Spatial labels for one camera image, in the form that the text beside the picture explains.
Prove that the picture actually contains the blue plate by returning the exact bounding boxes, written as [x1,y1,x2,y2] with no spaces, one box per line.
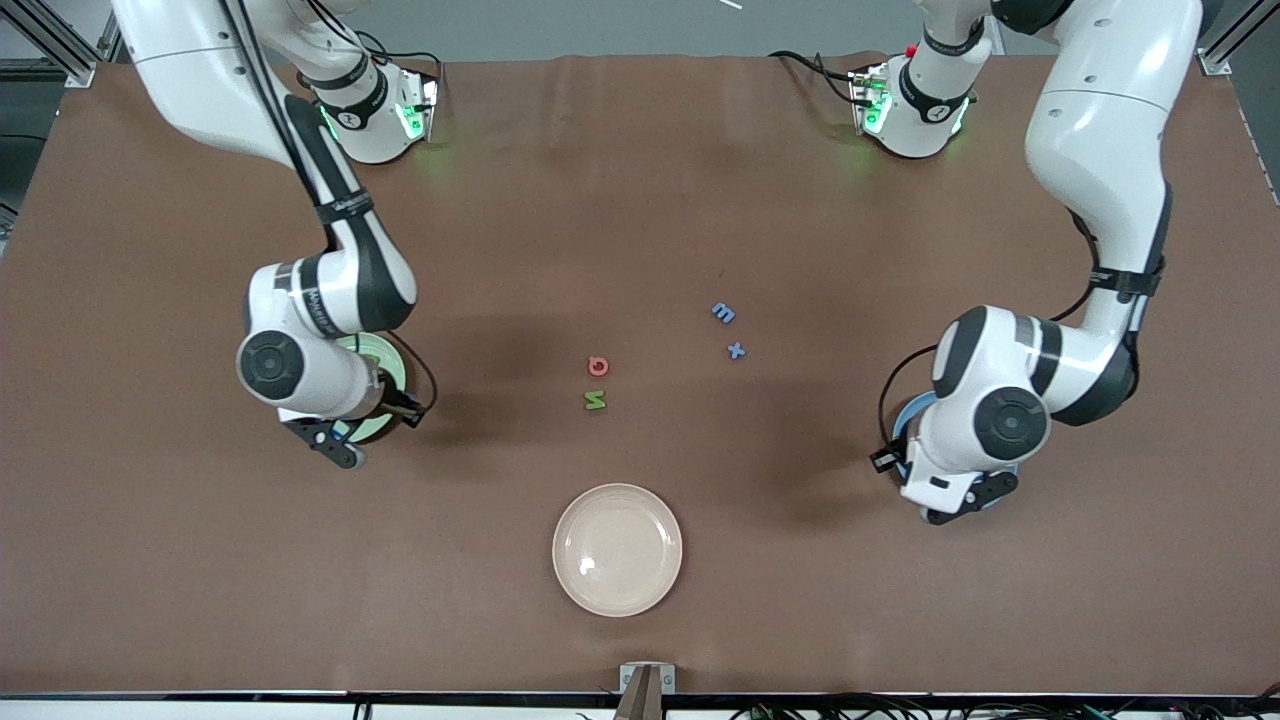
[892,390,1020,513]

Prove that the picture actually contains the green plate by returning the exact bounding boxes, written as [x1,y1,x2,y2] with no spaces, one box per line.
[335,333,409,447]

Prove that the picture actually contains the beige plate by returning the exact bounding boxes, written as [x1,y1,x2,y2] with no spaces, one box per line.
[552,483,684,618]

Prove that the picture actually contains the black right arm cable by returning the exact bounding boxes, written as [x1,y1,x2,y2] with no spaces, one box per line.
[215,0,439,416]

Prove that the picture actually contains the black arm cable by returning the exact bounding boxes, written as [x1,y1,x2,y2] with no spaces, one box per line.
[215,0,439,416]
[878,200,1166,451]

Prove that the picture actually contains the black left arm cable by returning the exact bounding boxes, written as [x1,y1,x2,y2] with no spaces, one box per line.
[878,200,1166,451]

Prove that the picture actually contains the grey metal bracket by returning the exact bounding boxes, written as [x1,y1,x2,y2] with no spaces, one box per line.
[612,662,677,720]

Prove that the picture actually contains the black base cable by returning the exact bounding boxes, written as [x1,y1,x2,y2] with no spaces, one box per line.
[350,30,443,111]
[768,48,863,106]

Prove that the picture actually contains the white table edge rail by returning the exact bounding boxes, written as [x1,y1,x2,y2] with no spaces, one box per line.
[0,692,1280,720]

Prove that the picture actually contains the aluminium frame profile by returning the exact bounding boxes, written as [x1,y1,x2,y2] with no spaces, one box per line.
[0,0,111,89]
[1195,0,1280,77]

